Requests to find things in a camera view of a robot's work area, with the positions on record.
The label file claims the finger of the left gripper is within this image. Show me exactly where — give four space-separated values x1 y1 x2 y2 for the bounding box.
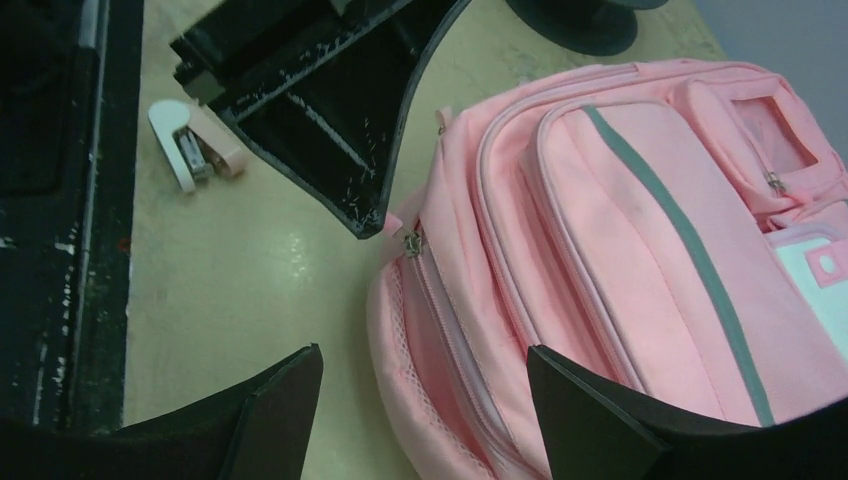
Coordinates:
170 0 465 239

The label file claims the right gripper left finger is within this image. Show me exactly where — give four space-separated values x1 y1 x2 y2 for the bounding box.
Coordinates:
1 344 323 479

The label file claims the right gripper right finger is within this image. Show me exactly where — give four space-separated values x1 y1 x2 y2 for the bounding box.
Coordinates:
527 345 847 480

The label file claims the small white stapler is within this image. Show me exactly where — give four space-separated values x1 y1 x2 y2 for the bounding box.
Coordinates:
147 99 250 193

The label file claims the pink student backpack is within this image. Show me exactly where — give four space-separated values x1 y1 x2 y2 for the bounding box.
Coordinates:
368 59 847 479

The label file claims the black filament spool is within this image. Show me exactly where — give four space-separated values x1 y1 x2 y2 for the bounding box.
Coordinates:
507 0 667 57

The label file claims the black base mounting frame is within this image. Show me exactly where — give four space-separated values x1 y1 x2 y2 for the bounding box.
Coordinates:
1 1 143 435

